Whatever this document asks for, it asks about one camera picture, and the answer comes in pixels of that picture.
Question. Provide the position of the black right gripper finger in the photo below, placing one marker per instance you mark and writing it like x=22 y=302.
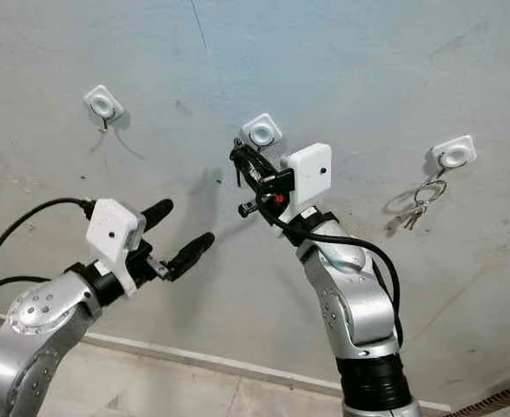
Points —
x=256 y=162
x=250 y=176

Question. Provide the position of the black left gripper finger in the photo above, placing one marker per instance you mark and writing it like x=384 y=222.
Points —
x=157 y=213
x=192 y=252

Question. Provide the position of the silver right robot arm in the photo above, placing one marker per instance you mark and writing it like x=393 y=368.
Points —
x=354 y=304

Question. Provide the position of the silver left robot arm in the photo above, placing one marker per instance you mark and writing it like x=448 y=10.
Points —
x=29 y=347

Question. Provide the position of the silver key bunch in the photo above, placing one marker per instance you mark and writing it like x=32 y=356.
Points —
x=424 y=195

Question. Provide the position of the brown floor drain grate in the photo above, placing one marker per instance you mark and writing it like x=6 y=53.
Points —
x=498 y=400

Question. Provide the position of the white wall hook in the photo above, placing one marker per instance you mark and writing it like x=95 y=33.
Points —
x=454 y=154
x=103 y=103
x=261 y=131

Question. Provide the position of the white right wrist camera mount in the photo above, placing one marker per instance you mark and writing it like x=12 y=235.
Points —
x=308 y=174

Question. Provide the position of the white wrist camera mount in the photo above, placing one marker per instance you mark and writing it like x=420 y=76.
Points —
x=115 y=239
x=308 y=174

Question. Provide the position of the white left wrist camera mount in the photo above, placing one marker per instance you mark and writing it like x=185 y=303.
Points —
x=115 y=239

